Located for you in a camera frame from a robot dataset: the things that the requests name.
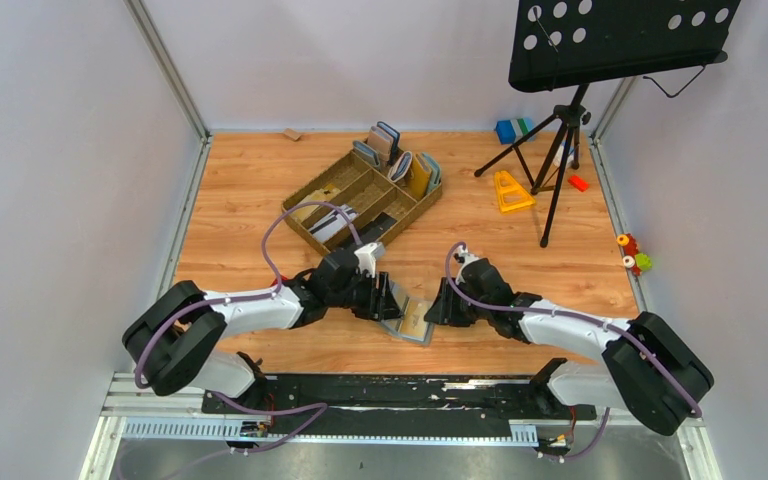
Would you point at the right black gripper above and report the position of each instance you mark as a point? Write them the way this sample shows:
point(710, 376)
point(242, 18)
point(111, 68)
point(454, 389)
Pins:
point(451, 306)

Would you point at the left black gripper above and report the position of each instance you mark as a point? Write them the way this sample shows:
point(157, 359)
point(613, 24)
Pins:
point(378, 297)

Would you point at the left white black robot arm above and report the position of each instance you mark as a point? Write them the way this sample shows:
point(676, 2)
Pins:
point(174, 342)

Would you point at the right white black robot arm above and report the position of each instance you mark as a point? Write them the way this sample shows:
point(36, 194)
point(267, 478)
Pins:
point(639, 365)

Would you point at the gold card magnetic stripe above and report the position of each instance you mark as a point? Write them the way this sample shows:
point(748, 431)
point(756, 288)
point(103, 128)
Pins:
point(413, 325)

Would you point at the black white cards stack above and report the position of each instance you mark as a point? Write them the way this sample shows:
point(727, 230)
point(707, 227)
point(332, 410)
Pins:
point(330, 224)

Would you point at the yellow card holder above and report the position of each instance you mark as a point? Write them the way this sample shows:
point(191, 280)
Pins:
point(418, 176)

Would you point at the tan card in basket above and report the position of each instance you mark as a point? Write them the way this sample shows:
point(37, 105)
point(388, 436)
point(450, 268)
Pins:
point(324, 194)

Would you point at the blue tan card holder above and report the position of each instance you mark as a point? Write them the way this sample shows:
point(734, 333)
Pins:
point(384, 140)

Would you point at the woven divided basket tray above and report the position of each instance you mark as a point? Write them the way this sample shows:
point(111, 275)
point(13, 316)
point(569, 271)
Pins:
point(365, 189)

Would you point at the yellow triangular toy block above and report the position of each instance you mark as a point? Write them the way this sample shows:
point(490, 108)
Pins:
point(510, 194)

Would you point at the small red toy brick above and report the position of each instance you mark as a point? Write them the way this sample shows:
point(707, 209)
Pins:
point(578, 183)

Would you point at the blue green toy block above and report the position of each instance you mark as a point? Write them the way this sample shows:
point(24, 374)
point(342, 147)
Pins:
point(511, 130)

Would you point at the red green toy figure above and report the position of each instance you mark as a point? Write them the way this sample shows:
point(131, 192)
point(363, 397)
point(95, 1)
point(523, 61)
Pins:
point(633, 258)

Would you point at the small cardboard scrap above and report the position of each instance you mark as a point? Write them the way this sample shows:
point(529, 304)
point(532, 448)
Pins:
point(292, 134)

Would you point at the black music stand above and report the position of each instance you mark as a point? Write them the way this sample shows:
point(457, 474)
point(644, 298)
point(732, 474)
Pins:
point(559, 44)

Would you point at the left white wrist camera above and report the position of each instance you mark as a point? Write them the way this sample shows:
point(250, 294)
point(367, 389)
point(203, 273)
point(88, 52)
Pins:
point(368, 256)

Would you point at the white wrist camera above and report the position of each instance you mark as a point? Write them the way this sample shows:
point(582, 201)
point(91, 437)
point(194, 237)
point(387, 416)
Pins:
point(463, 258)
point(368, 256)

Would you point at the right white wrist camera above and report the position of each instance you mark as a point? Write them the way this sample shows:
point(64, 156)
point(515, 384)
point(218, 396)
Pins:
point(463, 258)

